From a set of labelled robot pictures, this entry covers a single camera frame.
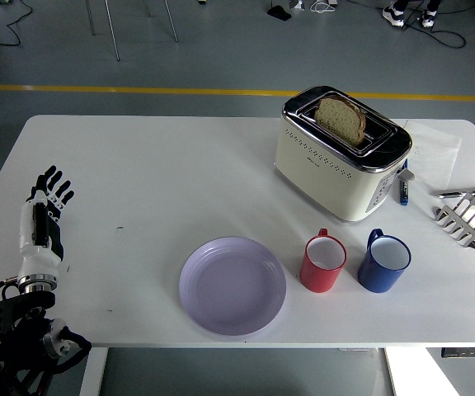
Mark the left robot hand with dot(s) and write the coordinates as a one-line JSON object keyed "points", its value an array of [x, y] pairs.
{"points": [[35, 257]]}

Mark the brown bread slice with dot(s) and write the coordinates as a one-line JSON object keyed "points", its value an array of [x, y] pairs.
{"points": [[338, 119]]}

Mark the purple plate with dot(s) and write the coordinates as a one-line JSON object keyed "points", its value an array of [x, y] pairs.
{"points": [[233, 288]]}

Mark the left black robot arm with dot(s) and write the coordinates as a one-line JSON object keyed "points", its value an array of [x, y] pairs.
{"points": [[19, 309]]}

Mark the white paper sheet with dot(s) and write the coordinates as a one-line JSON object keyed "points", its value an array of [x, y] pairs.
{"points": [[433, 152]]}

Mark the black silver pen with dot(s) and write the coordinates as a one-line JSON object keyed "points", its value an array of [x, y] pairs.
{"points": [[464, 193]]}

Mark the blue marker pen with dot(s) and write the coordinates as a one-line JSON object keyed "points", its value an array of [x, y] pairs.
{"points": [[403, 196]]}

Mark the person's white black shoe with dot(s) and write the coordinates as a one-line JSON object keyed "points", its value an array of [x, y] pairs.
{"points": [[429, 20], [393, 14]]}

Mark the white table leg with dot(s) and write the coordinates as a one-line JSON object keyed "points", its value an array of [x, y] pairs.
{"points": [[389, 371], [93, 371]]}

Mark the cream chrome toaster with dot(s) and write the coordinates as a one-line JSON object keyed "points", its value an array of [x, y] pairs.
{"points": [[324, 181]]}

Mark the yellow floor tape line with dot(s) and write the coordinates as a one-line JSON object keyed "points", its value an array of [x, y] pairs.
{"points": [[138, 90]]}

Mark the blue mug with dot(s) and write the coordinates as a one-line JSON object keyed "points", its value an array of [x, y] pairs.
{"points": [[375, 278]]}

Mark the small grey floor device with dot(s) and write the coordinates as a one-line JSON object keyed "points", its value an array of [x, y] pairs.
{"points": [[296, 4]]}

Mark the metal chair legs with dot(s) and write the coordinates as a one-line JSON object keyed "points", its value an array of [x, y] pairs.
{"points": [[114, 41]]}

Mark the black table control panel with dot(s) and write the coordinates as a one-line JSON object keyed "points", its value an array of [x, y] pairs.
{"points": [[468, 352]]}

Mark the red mug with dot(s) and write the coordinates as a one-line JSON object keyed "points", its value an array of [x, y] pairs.
{"points": [[318, 278]]}

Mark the black floor pedal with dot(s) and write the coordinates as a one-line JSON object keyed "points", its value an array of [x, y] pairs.
{"points": [[279, 13]]}

